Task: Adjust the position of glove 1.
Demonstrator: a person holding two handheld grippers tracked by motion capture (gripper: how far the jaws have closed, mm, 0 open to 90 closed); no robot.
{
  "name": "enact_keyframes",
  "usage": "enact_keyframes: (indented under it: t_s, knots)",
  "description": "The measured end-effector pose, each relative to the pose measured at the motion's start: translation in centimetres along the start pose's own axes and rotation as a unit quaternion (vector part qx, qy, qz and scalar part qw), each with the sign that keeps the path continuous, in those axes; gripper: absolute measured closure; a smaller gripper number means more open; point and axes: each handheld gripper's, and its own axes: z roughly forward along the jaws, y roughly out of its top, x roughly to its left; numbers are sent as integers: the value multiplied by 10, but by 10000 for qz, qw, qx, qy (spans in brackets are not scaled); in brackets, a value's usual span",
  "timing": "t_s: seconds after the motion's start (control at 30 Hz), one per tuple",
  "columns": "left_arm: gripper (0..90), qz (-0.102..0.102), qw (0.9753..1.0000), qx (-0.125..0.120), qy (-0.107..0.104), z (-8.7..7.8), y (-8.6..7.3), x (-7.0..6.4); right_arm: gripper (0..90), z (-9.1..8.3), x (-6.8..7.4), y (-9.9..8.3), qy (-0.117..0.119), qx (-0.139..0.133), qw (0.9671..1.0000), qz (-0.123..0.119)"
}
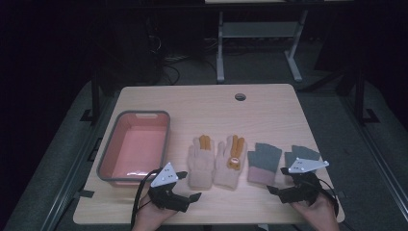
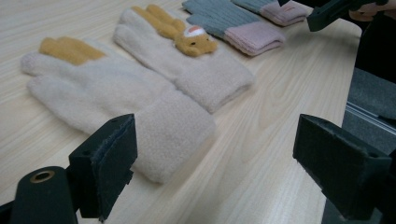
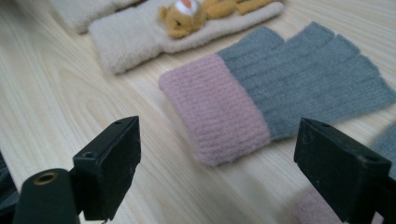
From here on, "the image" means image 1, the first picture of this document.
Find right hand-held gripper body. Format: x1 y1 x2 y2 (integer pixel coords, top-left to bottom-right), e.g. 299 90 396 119
277 157 330 206

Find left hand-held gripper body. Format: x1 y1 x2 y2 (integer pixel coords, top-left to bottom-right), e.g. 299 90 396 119
147 162 191 214

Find plain beige glove orange fingers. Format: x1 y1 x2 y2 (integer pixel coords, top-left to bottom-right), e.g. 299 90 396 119
187 134 216 191

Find beige glove with bear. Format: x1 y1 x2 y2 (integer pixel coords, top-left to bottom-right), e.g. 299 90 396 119
213 134 248 191

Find pink basin with grey rim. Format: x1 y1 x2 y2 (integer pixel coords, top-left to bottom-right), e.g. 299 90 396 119
96 110 171 189

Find person's left hand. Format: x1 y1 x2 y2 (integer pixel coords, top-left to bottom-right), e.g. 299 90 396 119
131 192 178 231

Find person's right hand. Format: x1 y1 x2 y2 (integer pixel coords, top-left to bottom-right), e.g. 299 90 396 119
290 194 341 231

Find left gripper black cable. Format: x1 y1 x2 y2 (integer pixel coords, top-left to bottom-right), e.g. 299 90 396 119
130 167 164 231

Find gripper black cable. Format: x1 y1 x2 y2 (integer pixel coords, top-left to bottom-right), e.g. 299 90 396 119
316 177 341 219
130 167 164 231

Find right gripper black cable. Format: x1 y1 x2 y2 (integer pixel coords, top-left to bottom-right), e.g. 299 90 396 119
316 177 341 219

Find black stand post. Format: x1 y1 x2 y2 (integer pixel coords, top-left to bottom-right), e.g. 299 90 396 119
353 65 381 125
80 68 101 124

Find black floor cables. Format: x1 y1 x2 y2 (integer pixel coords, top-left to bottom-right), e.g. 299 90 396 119
145 18 217 86

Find grey metal desk frame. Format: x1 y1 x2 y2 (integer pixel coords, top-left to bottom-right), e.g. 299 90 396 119
216 9 310 84

